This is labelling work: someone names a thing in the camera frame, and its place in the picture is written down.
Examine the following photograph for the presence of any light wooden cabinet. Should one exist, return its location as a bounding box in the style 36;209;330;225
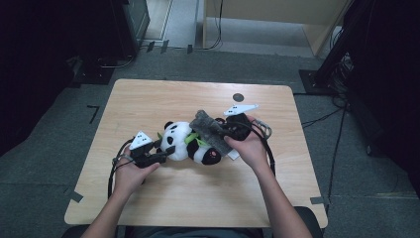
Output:
201;0;351;58

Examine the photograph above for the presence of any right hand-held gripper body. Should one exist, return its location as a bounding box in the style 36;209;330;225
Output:
223;103;260;142

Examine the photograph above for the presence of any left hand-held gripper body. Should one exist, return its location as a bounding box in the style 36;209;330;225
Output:
129;130;167;169

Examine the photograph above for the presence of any black flat stand base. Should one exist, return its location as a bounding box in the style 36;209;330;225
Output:
72;56;115;85

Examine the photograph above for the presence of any person's right hand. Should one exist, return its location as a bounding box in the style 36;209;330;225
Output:
224;114;270;173

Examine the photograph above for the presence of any grey strap loop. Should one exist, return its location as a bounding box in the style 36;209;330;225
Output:
253;118;273;140

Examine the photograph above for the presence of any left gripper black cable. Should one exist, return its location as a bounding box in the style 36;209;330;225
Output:
107;138;135;199

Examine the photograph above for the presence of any grey fuzzy cloth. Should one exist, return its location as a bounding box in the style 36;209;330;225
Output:
188;109;234;157

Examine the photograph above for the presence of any black hanging cable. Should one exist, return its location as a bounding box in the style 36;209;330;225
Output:
204;0;224;51

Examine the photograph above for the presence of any black cabinet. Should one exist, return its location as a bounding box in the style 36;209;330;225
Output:
108;0;152;59

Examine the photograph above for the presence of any person's grey clothing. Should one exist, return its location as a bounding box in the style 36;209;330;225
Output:
127;227;265;238

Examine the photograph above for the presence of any long black floor cable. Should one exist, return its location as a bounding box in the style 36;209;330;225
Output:
326;105;348;199

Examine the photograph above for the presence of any grey tape piece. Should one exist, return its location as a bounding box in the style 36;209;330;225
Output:
310;195;331;205
63;187;84;203

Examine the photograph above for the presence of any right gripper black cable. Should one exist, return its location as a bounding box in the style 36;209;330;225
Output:
224;120;276;177

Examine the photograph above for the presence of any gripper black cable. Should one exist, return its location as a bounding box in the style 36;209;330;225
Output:
107;138;135;199
224;120;276;177

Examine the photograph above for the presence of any black angled floor tape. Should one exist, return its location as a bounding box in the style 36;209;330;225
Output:
86;104;100;125

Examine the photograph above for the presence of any tangle of black cables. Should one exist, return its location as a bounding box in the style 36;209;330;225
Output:
330;53;355;108

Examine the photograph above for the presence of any black metal stand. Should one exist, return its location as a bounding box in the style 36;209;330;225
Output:
298;0;365;97

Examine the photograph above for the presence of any black and white panda plush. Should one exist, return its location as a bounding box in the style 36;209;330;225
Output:
157;117;241;167

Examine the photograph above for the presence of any person's left hand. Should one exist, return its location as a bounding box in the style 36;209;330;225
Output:
113;148;160;196

